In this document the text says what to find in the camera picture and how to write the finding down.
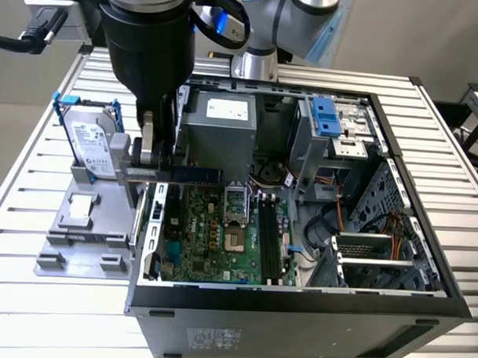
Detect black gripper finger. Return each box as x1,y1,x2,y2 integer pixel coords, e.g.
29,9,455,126
129,91,181,183

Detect RAM slot with white clips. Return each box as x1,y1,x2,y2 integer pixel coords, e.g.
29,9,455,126
269,193,289,287
260,192,279,287

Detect grey power supply unit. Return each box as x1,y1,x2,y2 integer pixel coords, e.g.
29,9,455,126
178,89,259,188

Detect hard disk in blue carrier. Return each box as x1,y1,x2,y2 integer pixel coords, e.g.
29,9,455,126
49,92,127,184

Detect metal socket cover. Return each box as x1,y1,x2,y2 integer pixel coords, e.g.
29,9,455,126
222,181,250,227

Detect grey parts rack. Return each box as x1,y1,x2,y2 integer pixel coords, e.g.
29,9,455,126
31,130,147,285

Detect green motherboard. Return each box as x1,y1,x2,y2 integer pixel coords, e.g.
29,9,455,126
156,181,302,287

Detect silver CPU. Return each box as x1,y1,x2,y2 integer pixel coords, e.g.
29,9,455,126
68,195,95,221

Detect blue rear port block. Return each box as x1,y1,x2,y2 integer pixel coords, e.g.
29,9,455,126
164,241,184,264

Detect CPU socket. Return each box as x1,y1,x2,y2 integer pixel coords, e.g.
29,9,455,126
223,225,249,255

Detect grey metal drive cage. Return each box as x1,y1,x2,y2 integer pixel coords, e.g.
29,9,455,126
287,92,381,200

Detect blue plastic drive latch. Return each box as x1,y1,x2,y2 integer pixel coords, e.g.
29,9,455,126
309,96,344,139

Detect black open PC case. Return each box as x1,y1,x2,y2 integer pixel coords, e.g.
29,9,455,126
121,71,478,358

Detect metal disk bay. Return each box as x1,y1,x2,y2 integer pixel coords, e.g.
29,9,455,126
308,227,444,294

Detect black camera cable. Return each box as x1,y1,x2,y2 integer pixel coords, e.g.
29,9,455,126
188,0,254,52

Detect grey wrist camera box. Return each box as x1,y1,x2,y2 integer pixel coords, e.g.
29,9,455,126
22,0,95,46

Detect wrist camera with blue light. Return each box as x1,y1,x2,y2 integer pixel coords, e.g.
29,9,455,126
195,4,252,49

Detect white yellow black wire bundle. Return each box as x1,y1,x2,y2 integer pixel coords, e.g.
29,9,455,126
248,159,294,198

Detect wire locking lever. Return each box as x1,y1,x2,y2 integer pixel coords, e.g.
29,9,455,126
245,181,254,228

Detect black cable with screw plug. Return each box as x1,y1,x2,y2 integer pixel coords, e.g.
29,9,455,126
0,4,69,57

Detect black looped cable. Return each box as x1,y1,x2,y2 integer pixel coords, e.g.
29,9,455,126
301,210,339,264

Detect orange red power wires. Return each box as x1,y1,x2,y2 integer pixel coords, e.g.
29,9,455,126
333,177,348,233

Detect yellow orange red wires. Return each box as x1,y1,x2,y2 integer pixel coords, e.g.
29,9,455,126
387,211,411,267

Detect aluminium frame stand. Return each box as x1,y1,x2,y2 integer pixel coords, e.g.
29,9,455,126
453,81,478,175

